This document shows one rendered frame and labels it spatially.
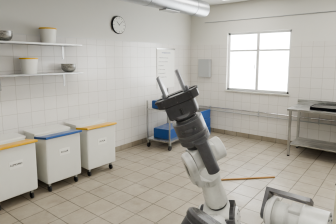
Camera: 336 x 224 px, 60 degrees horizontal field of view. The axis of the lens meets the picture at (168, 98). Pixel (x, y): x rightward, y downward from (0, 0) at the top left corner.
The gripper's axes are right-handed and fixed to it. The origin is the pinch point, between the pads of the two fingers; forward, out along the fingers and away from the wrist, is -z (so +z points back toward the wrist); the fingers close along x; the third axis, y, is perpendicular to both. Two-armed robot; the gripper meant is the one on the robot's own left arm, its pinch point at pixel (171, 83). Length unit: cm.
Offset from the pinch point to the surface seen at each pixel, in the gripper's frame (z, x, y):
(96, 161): 115, -210, -307
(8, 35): -91, -216, -267
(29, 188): 90, -258, -218
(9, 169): 54, -255, -204
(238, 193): 212, -27, -270
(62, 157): 79, -227, -261
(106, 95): 40, -196, -416
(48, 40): -73, -195, -314
